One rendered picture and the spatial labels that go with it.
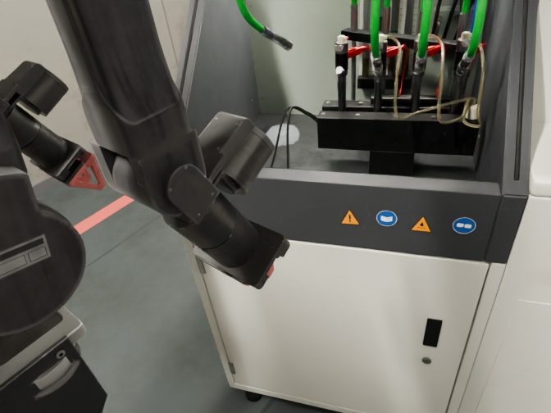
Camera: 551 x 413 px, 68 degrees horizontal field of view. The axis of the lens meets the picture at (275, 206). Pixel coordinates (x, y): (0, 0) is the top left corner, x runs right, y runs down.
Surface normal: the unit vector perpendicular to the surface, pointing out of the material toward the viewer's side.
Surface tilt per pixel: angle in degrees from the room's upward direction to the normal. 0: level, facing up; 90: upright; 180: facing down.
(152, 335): 0
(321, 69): 90
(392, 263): 90
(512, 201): 90
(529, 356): 90
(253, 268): 27
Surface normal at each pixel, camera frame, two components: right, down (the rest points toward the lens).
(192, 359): -0.11, -0.79
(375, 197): -0.28, 0.61
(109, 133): -0.62, 0.53
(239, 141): 0.78, 0.31
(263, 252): -0.37, -0.47
